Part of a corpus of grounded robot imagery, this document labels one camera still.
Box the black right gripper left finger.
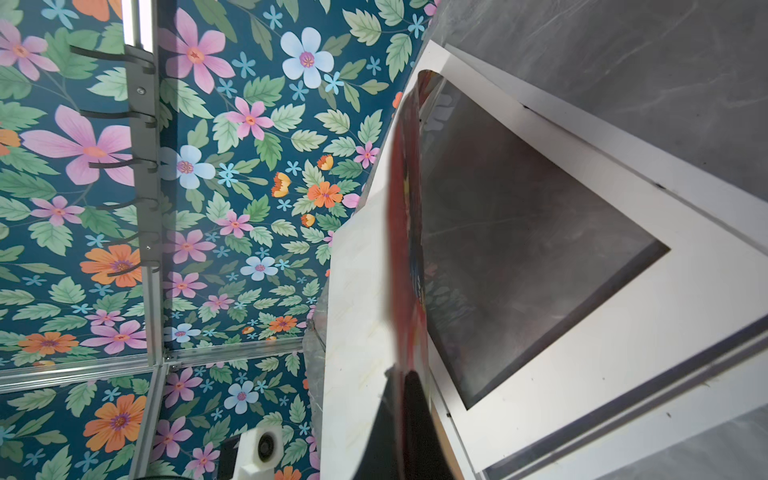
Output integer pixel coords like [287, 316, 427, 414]
[353, 367, 404, 480]

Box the red printed photo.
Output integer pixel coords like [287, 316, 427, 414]
[320, 68, 445, 480]

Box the white picture frame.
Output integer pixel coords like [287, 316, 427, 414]
[359, 35, 768, 480]

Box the clear acrylic sheet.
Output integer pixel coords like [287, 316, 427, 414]
[420, 80, 668, 408]

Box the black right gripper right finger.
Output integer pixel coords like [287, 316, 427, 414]
[403, 371, 454, 480]

